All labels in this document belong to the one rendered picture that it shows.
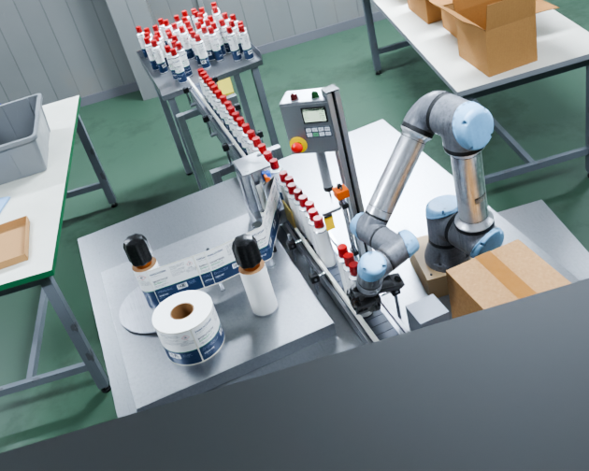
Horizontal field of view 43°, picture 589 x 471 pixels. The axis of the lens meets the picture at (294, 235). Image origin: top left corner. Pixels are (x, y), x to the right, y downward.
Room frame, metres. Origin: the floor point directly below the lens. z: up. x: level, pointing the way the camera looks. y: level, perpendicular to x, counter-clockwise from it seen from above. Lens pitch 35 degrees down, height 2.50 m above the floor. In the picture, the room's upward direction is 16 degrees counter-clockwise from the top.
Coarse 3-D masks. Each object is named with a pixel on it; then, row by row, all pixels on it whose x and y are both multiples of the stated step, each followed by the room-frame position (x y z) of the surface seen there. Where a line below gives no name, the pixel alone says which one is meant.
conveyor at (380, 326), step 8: (288, 224) 2.42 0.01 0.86; (312, 248) 2.20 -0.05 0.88; (336, 256) 2.11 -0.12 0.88; (336, 264) 2.07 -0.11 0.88; (336, 272) 2.03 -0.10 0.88; (328, 280) 2.00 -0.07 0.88; (336, 280) 1.98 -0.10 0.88; (376, 312) 1.77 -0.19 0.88; (368, 320) 1.75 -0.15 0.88; (376, 320) 1.74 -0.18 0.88; (384, 320) 1.73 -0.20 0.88; (376, 328) 1.70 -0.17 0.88; (384, 328) 1.69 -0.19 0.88; (392, 328) 1.68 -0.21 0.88; (368, 336) 1.68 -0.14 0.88; (384, 336) 1.66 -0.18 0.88
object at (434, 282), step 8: (424, 240) 2.01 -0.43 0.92; (424, 248) 1.97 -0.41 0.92; (416, 256) 1.94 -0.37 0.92; (416, 264) 1.94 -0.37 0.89; (424, 264) 1.89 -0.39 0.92; (416, 272) 1.96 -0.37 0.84; (424, 272) 1.85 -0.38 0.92; (432, 272) 1.85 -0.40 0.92; (440, 272) 1.84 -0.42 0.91; (424, 280) 1.85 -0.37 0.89; (432, 280) 1.81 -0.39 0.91; (440, 280) 1.82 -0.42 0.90; (424, 288) 1.87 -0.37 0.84; (432, 288) 1.81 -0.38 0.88; (440, 288) 1.82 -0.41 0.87; (440, 296) 1.82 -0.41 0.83
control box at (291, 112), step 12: (288, 96) 2.23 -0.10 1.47; (300, 96) 2.20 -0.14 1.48; (288, 108) 2.17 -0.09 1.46; (288, 120) 2.18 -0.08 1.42; (300, 120) 2.16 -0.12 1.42; (288, 132) 2.18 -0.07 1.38; (300, 132) 2.16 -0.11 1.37; (312, 144) 2.15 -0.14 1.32; (324, 144) 2.13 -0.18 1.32; (336, 144) 2.12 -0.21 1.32
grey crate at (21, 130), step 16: (32, 96) 4.16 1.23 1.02; (0, 112) 4.14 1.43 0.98; (16, 112) 4.14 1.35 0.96; (32, 112) 4.15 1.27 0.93; (0, 128) 4.13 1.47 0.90; (16, 128) 4.13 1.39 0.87; (32, 128) 4.14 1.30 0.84; (48, 128) 4.10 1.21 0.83; (0, 144) 4.12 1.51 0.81; (16, 144) 3.58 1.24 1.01; (32, 144) 3.60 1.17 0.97; (48, 144) 3.93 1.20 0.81; (0, 160) 3.60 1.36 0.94; (16, 160) 3.60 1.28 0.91; (32, 160) 3.61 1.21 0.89; (0, 176) 3.60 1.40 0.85; (16, 176) 3.61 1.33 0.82
